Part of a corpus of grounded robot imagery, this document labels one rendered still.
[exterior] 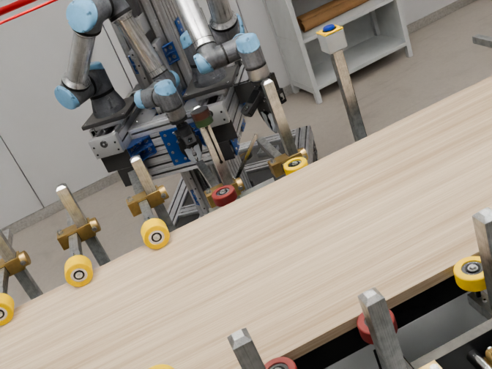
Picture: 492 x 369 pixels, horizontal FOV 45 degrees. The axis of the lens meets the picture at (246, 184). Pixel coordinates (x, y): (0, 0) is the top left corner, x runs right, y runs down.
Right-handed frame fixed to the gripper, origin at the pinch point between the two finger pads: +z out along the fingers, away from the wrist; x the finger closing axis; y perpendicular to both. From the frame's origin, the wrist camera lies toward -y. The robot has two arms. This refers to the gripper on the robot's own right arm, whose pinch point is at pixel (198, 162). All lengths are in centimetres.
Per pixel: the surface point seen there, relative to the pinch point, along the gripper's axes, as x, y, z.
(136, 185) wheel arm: 25.1, -25.9, -13.4
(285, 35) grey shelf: -116, 212, 29
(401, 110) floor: -149, 119, 83
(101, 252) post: 45, -39, -2
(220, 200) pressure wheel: 2, -52, -7
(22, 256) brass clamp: 67, -39, -14
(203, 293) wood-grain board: 20, -94, -7
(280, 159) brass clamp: -23.8, -38.5, -4.2
